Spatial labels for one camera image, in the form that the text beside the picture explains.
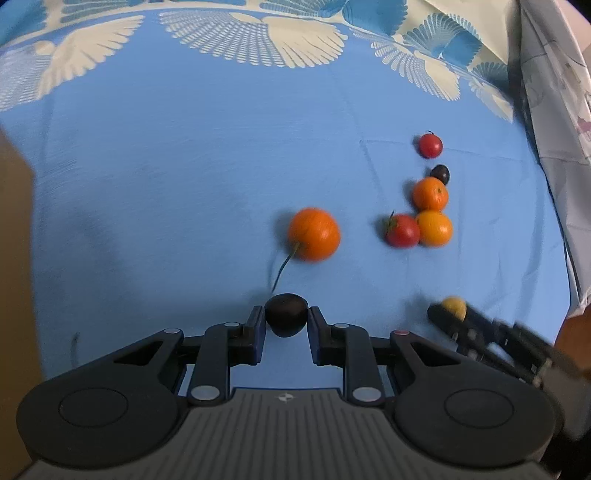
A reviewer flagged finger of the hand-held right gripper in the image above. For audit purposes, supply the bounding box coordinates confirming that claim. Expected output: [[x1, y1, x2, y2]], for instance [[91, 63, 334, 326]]
[[463, 302, 555, 354], [427, 304, 520, 377]]

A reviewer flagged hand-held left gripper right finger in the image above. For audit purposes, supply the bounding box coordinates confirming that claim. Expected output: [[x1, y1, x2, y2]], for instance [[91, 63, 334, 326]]
[[307, 305, 462, 407]]

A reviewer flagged blue fan-print bedsheet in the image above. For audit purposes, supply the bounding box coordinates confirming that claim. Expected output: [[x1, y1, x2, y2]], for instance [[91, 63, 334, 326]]
[[0, 0, 580, 402]]

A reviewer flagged orange cherry tomato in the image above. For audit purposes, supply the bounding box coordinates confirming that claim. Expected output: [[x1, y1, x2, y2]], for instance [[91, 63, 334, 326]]
[[416, 210, 454, 247], [412, 177, 450, 212]]

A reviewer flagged pale printed cloth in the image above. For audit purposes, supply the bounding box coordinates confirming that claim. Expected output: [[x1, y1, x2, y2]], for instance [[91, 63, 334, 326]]
[[425, 0, 591, 319]]

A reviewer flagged brown cardboard box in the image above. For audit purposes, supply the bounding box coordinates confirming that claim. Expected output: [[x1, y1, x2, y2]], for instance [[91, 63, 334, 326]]
[[0, 129, 44, 480]]

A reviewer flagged orange tomato with long stem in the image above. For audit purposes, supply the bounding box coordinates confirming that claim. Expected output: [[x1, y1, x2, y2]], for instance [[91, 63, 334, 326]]
[[270, 208, 342, 294]]

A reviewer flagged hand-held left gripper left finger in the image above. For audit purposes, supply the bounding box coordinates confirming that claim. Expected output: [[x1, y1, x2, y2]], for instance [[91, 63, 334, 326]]
[[113, 305, 267, 407]]

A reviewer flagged red cherry tomato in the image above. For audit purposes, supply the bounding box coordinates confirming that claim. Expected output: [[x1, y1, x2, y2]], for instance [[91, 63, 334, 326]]
[[384, 211, 422, 247], [419, 130, 444, 158]]

